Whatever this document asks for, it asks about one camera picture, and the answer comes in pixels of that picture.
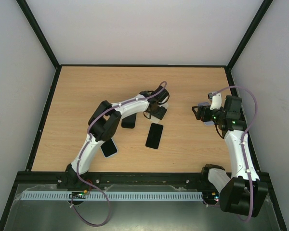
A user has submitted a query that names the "beige phone case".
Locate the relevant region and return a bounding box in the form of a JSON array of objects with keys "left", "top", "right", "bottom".
[{"left": 149, "top": 103, "right": 169, "bottom": 123}]

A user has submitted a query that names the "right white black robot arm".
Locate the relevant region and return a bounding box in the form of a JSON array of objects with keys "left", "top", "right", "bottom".
[{"left": 192, "top": 92, "right": 268, "bottom": 220}]

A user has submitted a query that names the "black phone case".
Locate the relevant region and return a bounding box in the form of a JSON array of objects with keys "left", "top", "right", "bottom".
[{"left": 121, "top": 114, "right": 137, "bottom": 129}]

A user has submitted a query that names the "black aluminium frame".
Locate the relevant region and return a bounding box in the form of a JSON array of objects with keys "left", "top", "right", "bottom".
[{"left": 0, "top": 0, "right": 289, "bottom": 230}]

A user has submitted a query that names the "black phone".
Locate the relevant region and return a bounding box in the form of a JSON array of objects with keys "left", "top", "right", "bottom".
[{"left": 145, "top": 123, "right": 163, "bottom": 149}]

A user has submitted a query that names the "light blue slotted cable duct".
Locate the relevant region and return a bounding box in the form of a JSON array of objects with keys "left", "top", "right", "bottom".
[{"left": 20, "top": 191, "right": 203, "bottom": 202}]

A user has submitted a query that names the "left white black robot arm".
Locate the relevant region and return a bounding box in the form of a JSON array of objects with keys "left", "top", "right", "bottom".
[{"left": 62, "top": 86, "right": 170, "bottom": 188}]

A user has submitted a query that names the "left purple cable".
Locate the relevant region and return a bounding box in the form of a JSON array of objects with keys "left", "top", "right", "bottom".
[{"left": 71, "top": 81, "right": 168, "bottom": 227}]

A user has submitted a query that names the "lilac phone case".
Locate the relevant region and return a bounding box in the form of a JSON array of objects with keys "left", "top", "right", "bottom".
[{"left": 197, "top": 102, "right": 214, "bottom": 126}]

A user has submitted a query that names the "black mounting rail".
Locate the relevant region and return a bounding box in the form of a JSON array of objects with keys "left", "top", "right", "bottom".
[{"left": 56, "top": 172, "right": 270, "bottom": 192}]

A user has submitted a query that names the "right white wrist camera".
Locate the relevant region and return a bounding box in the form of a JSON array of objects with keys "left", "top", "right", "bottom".
[{"left": 208, "top": 92, "right": 222, "bottom": 110}]

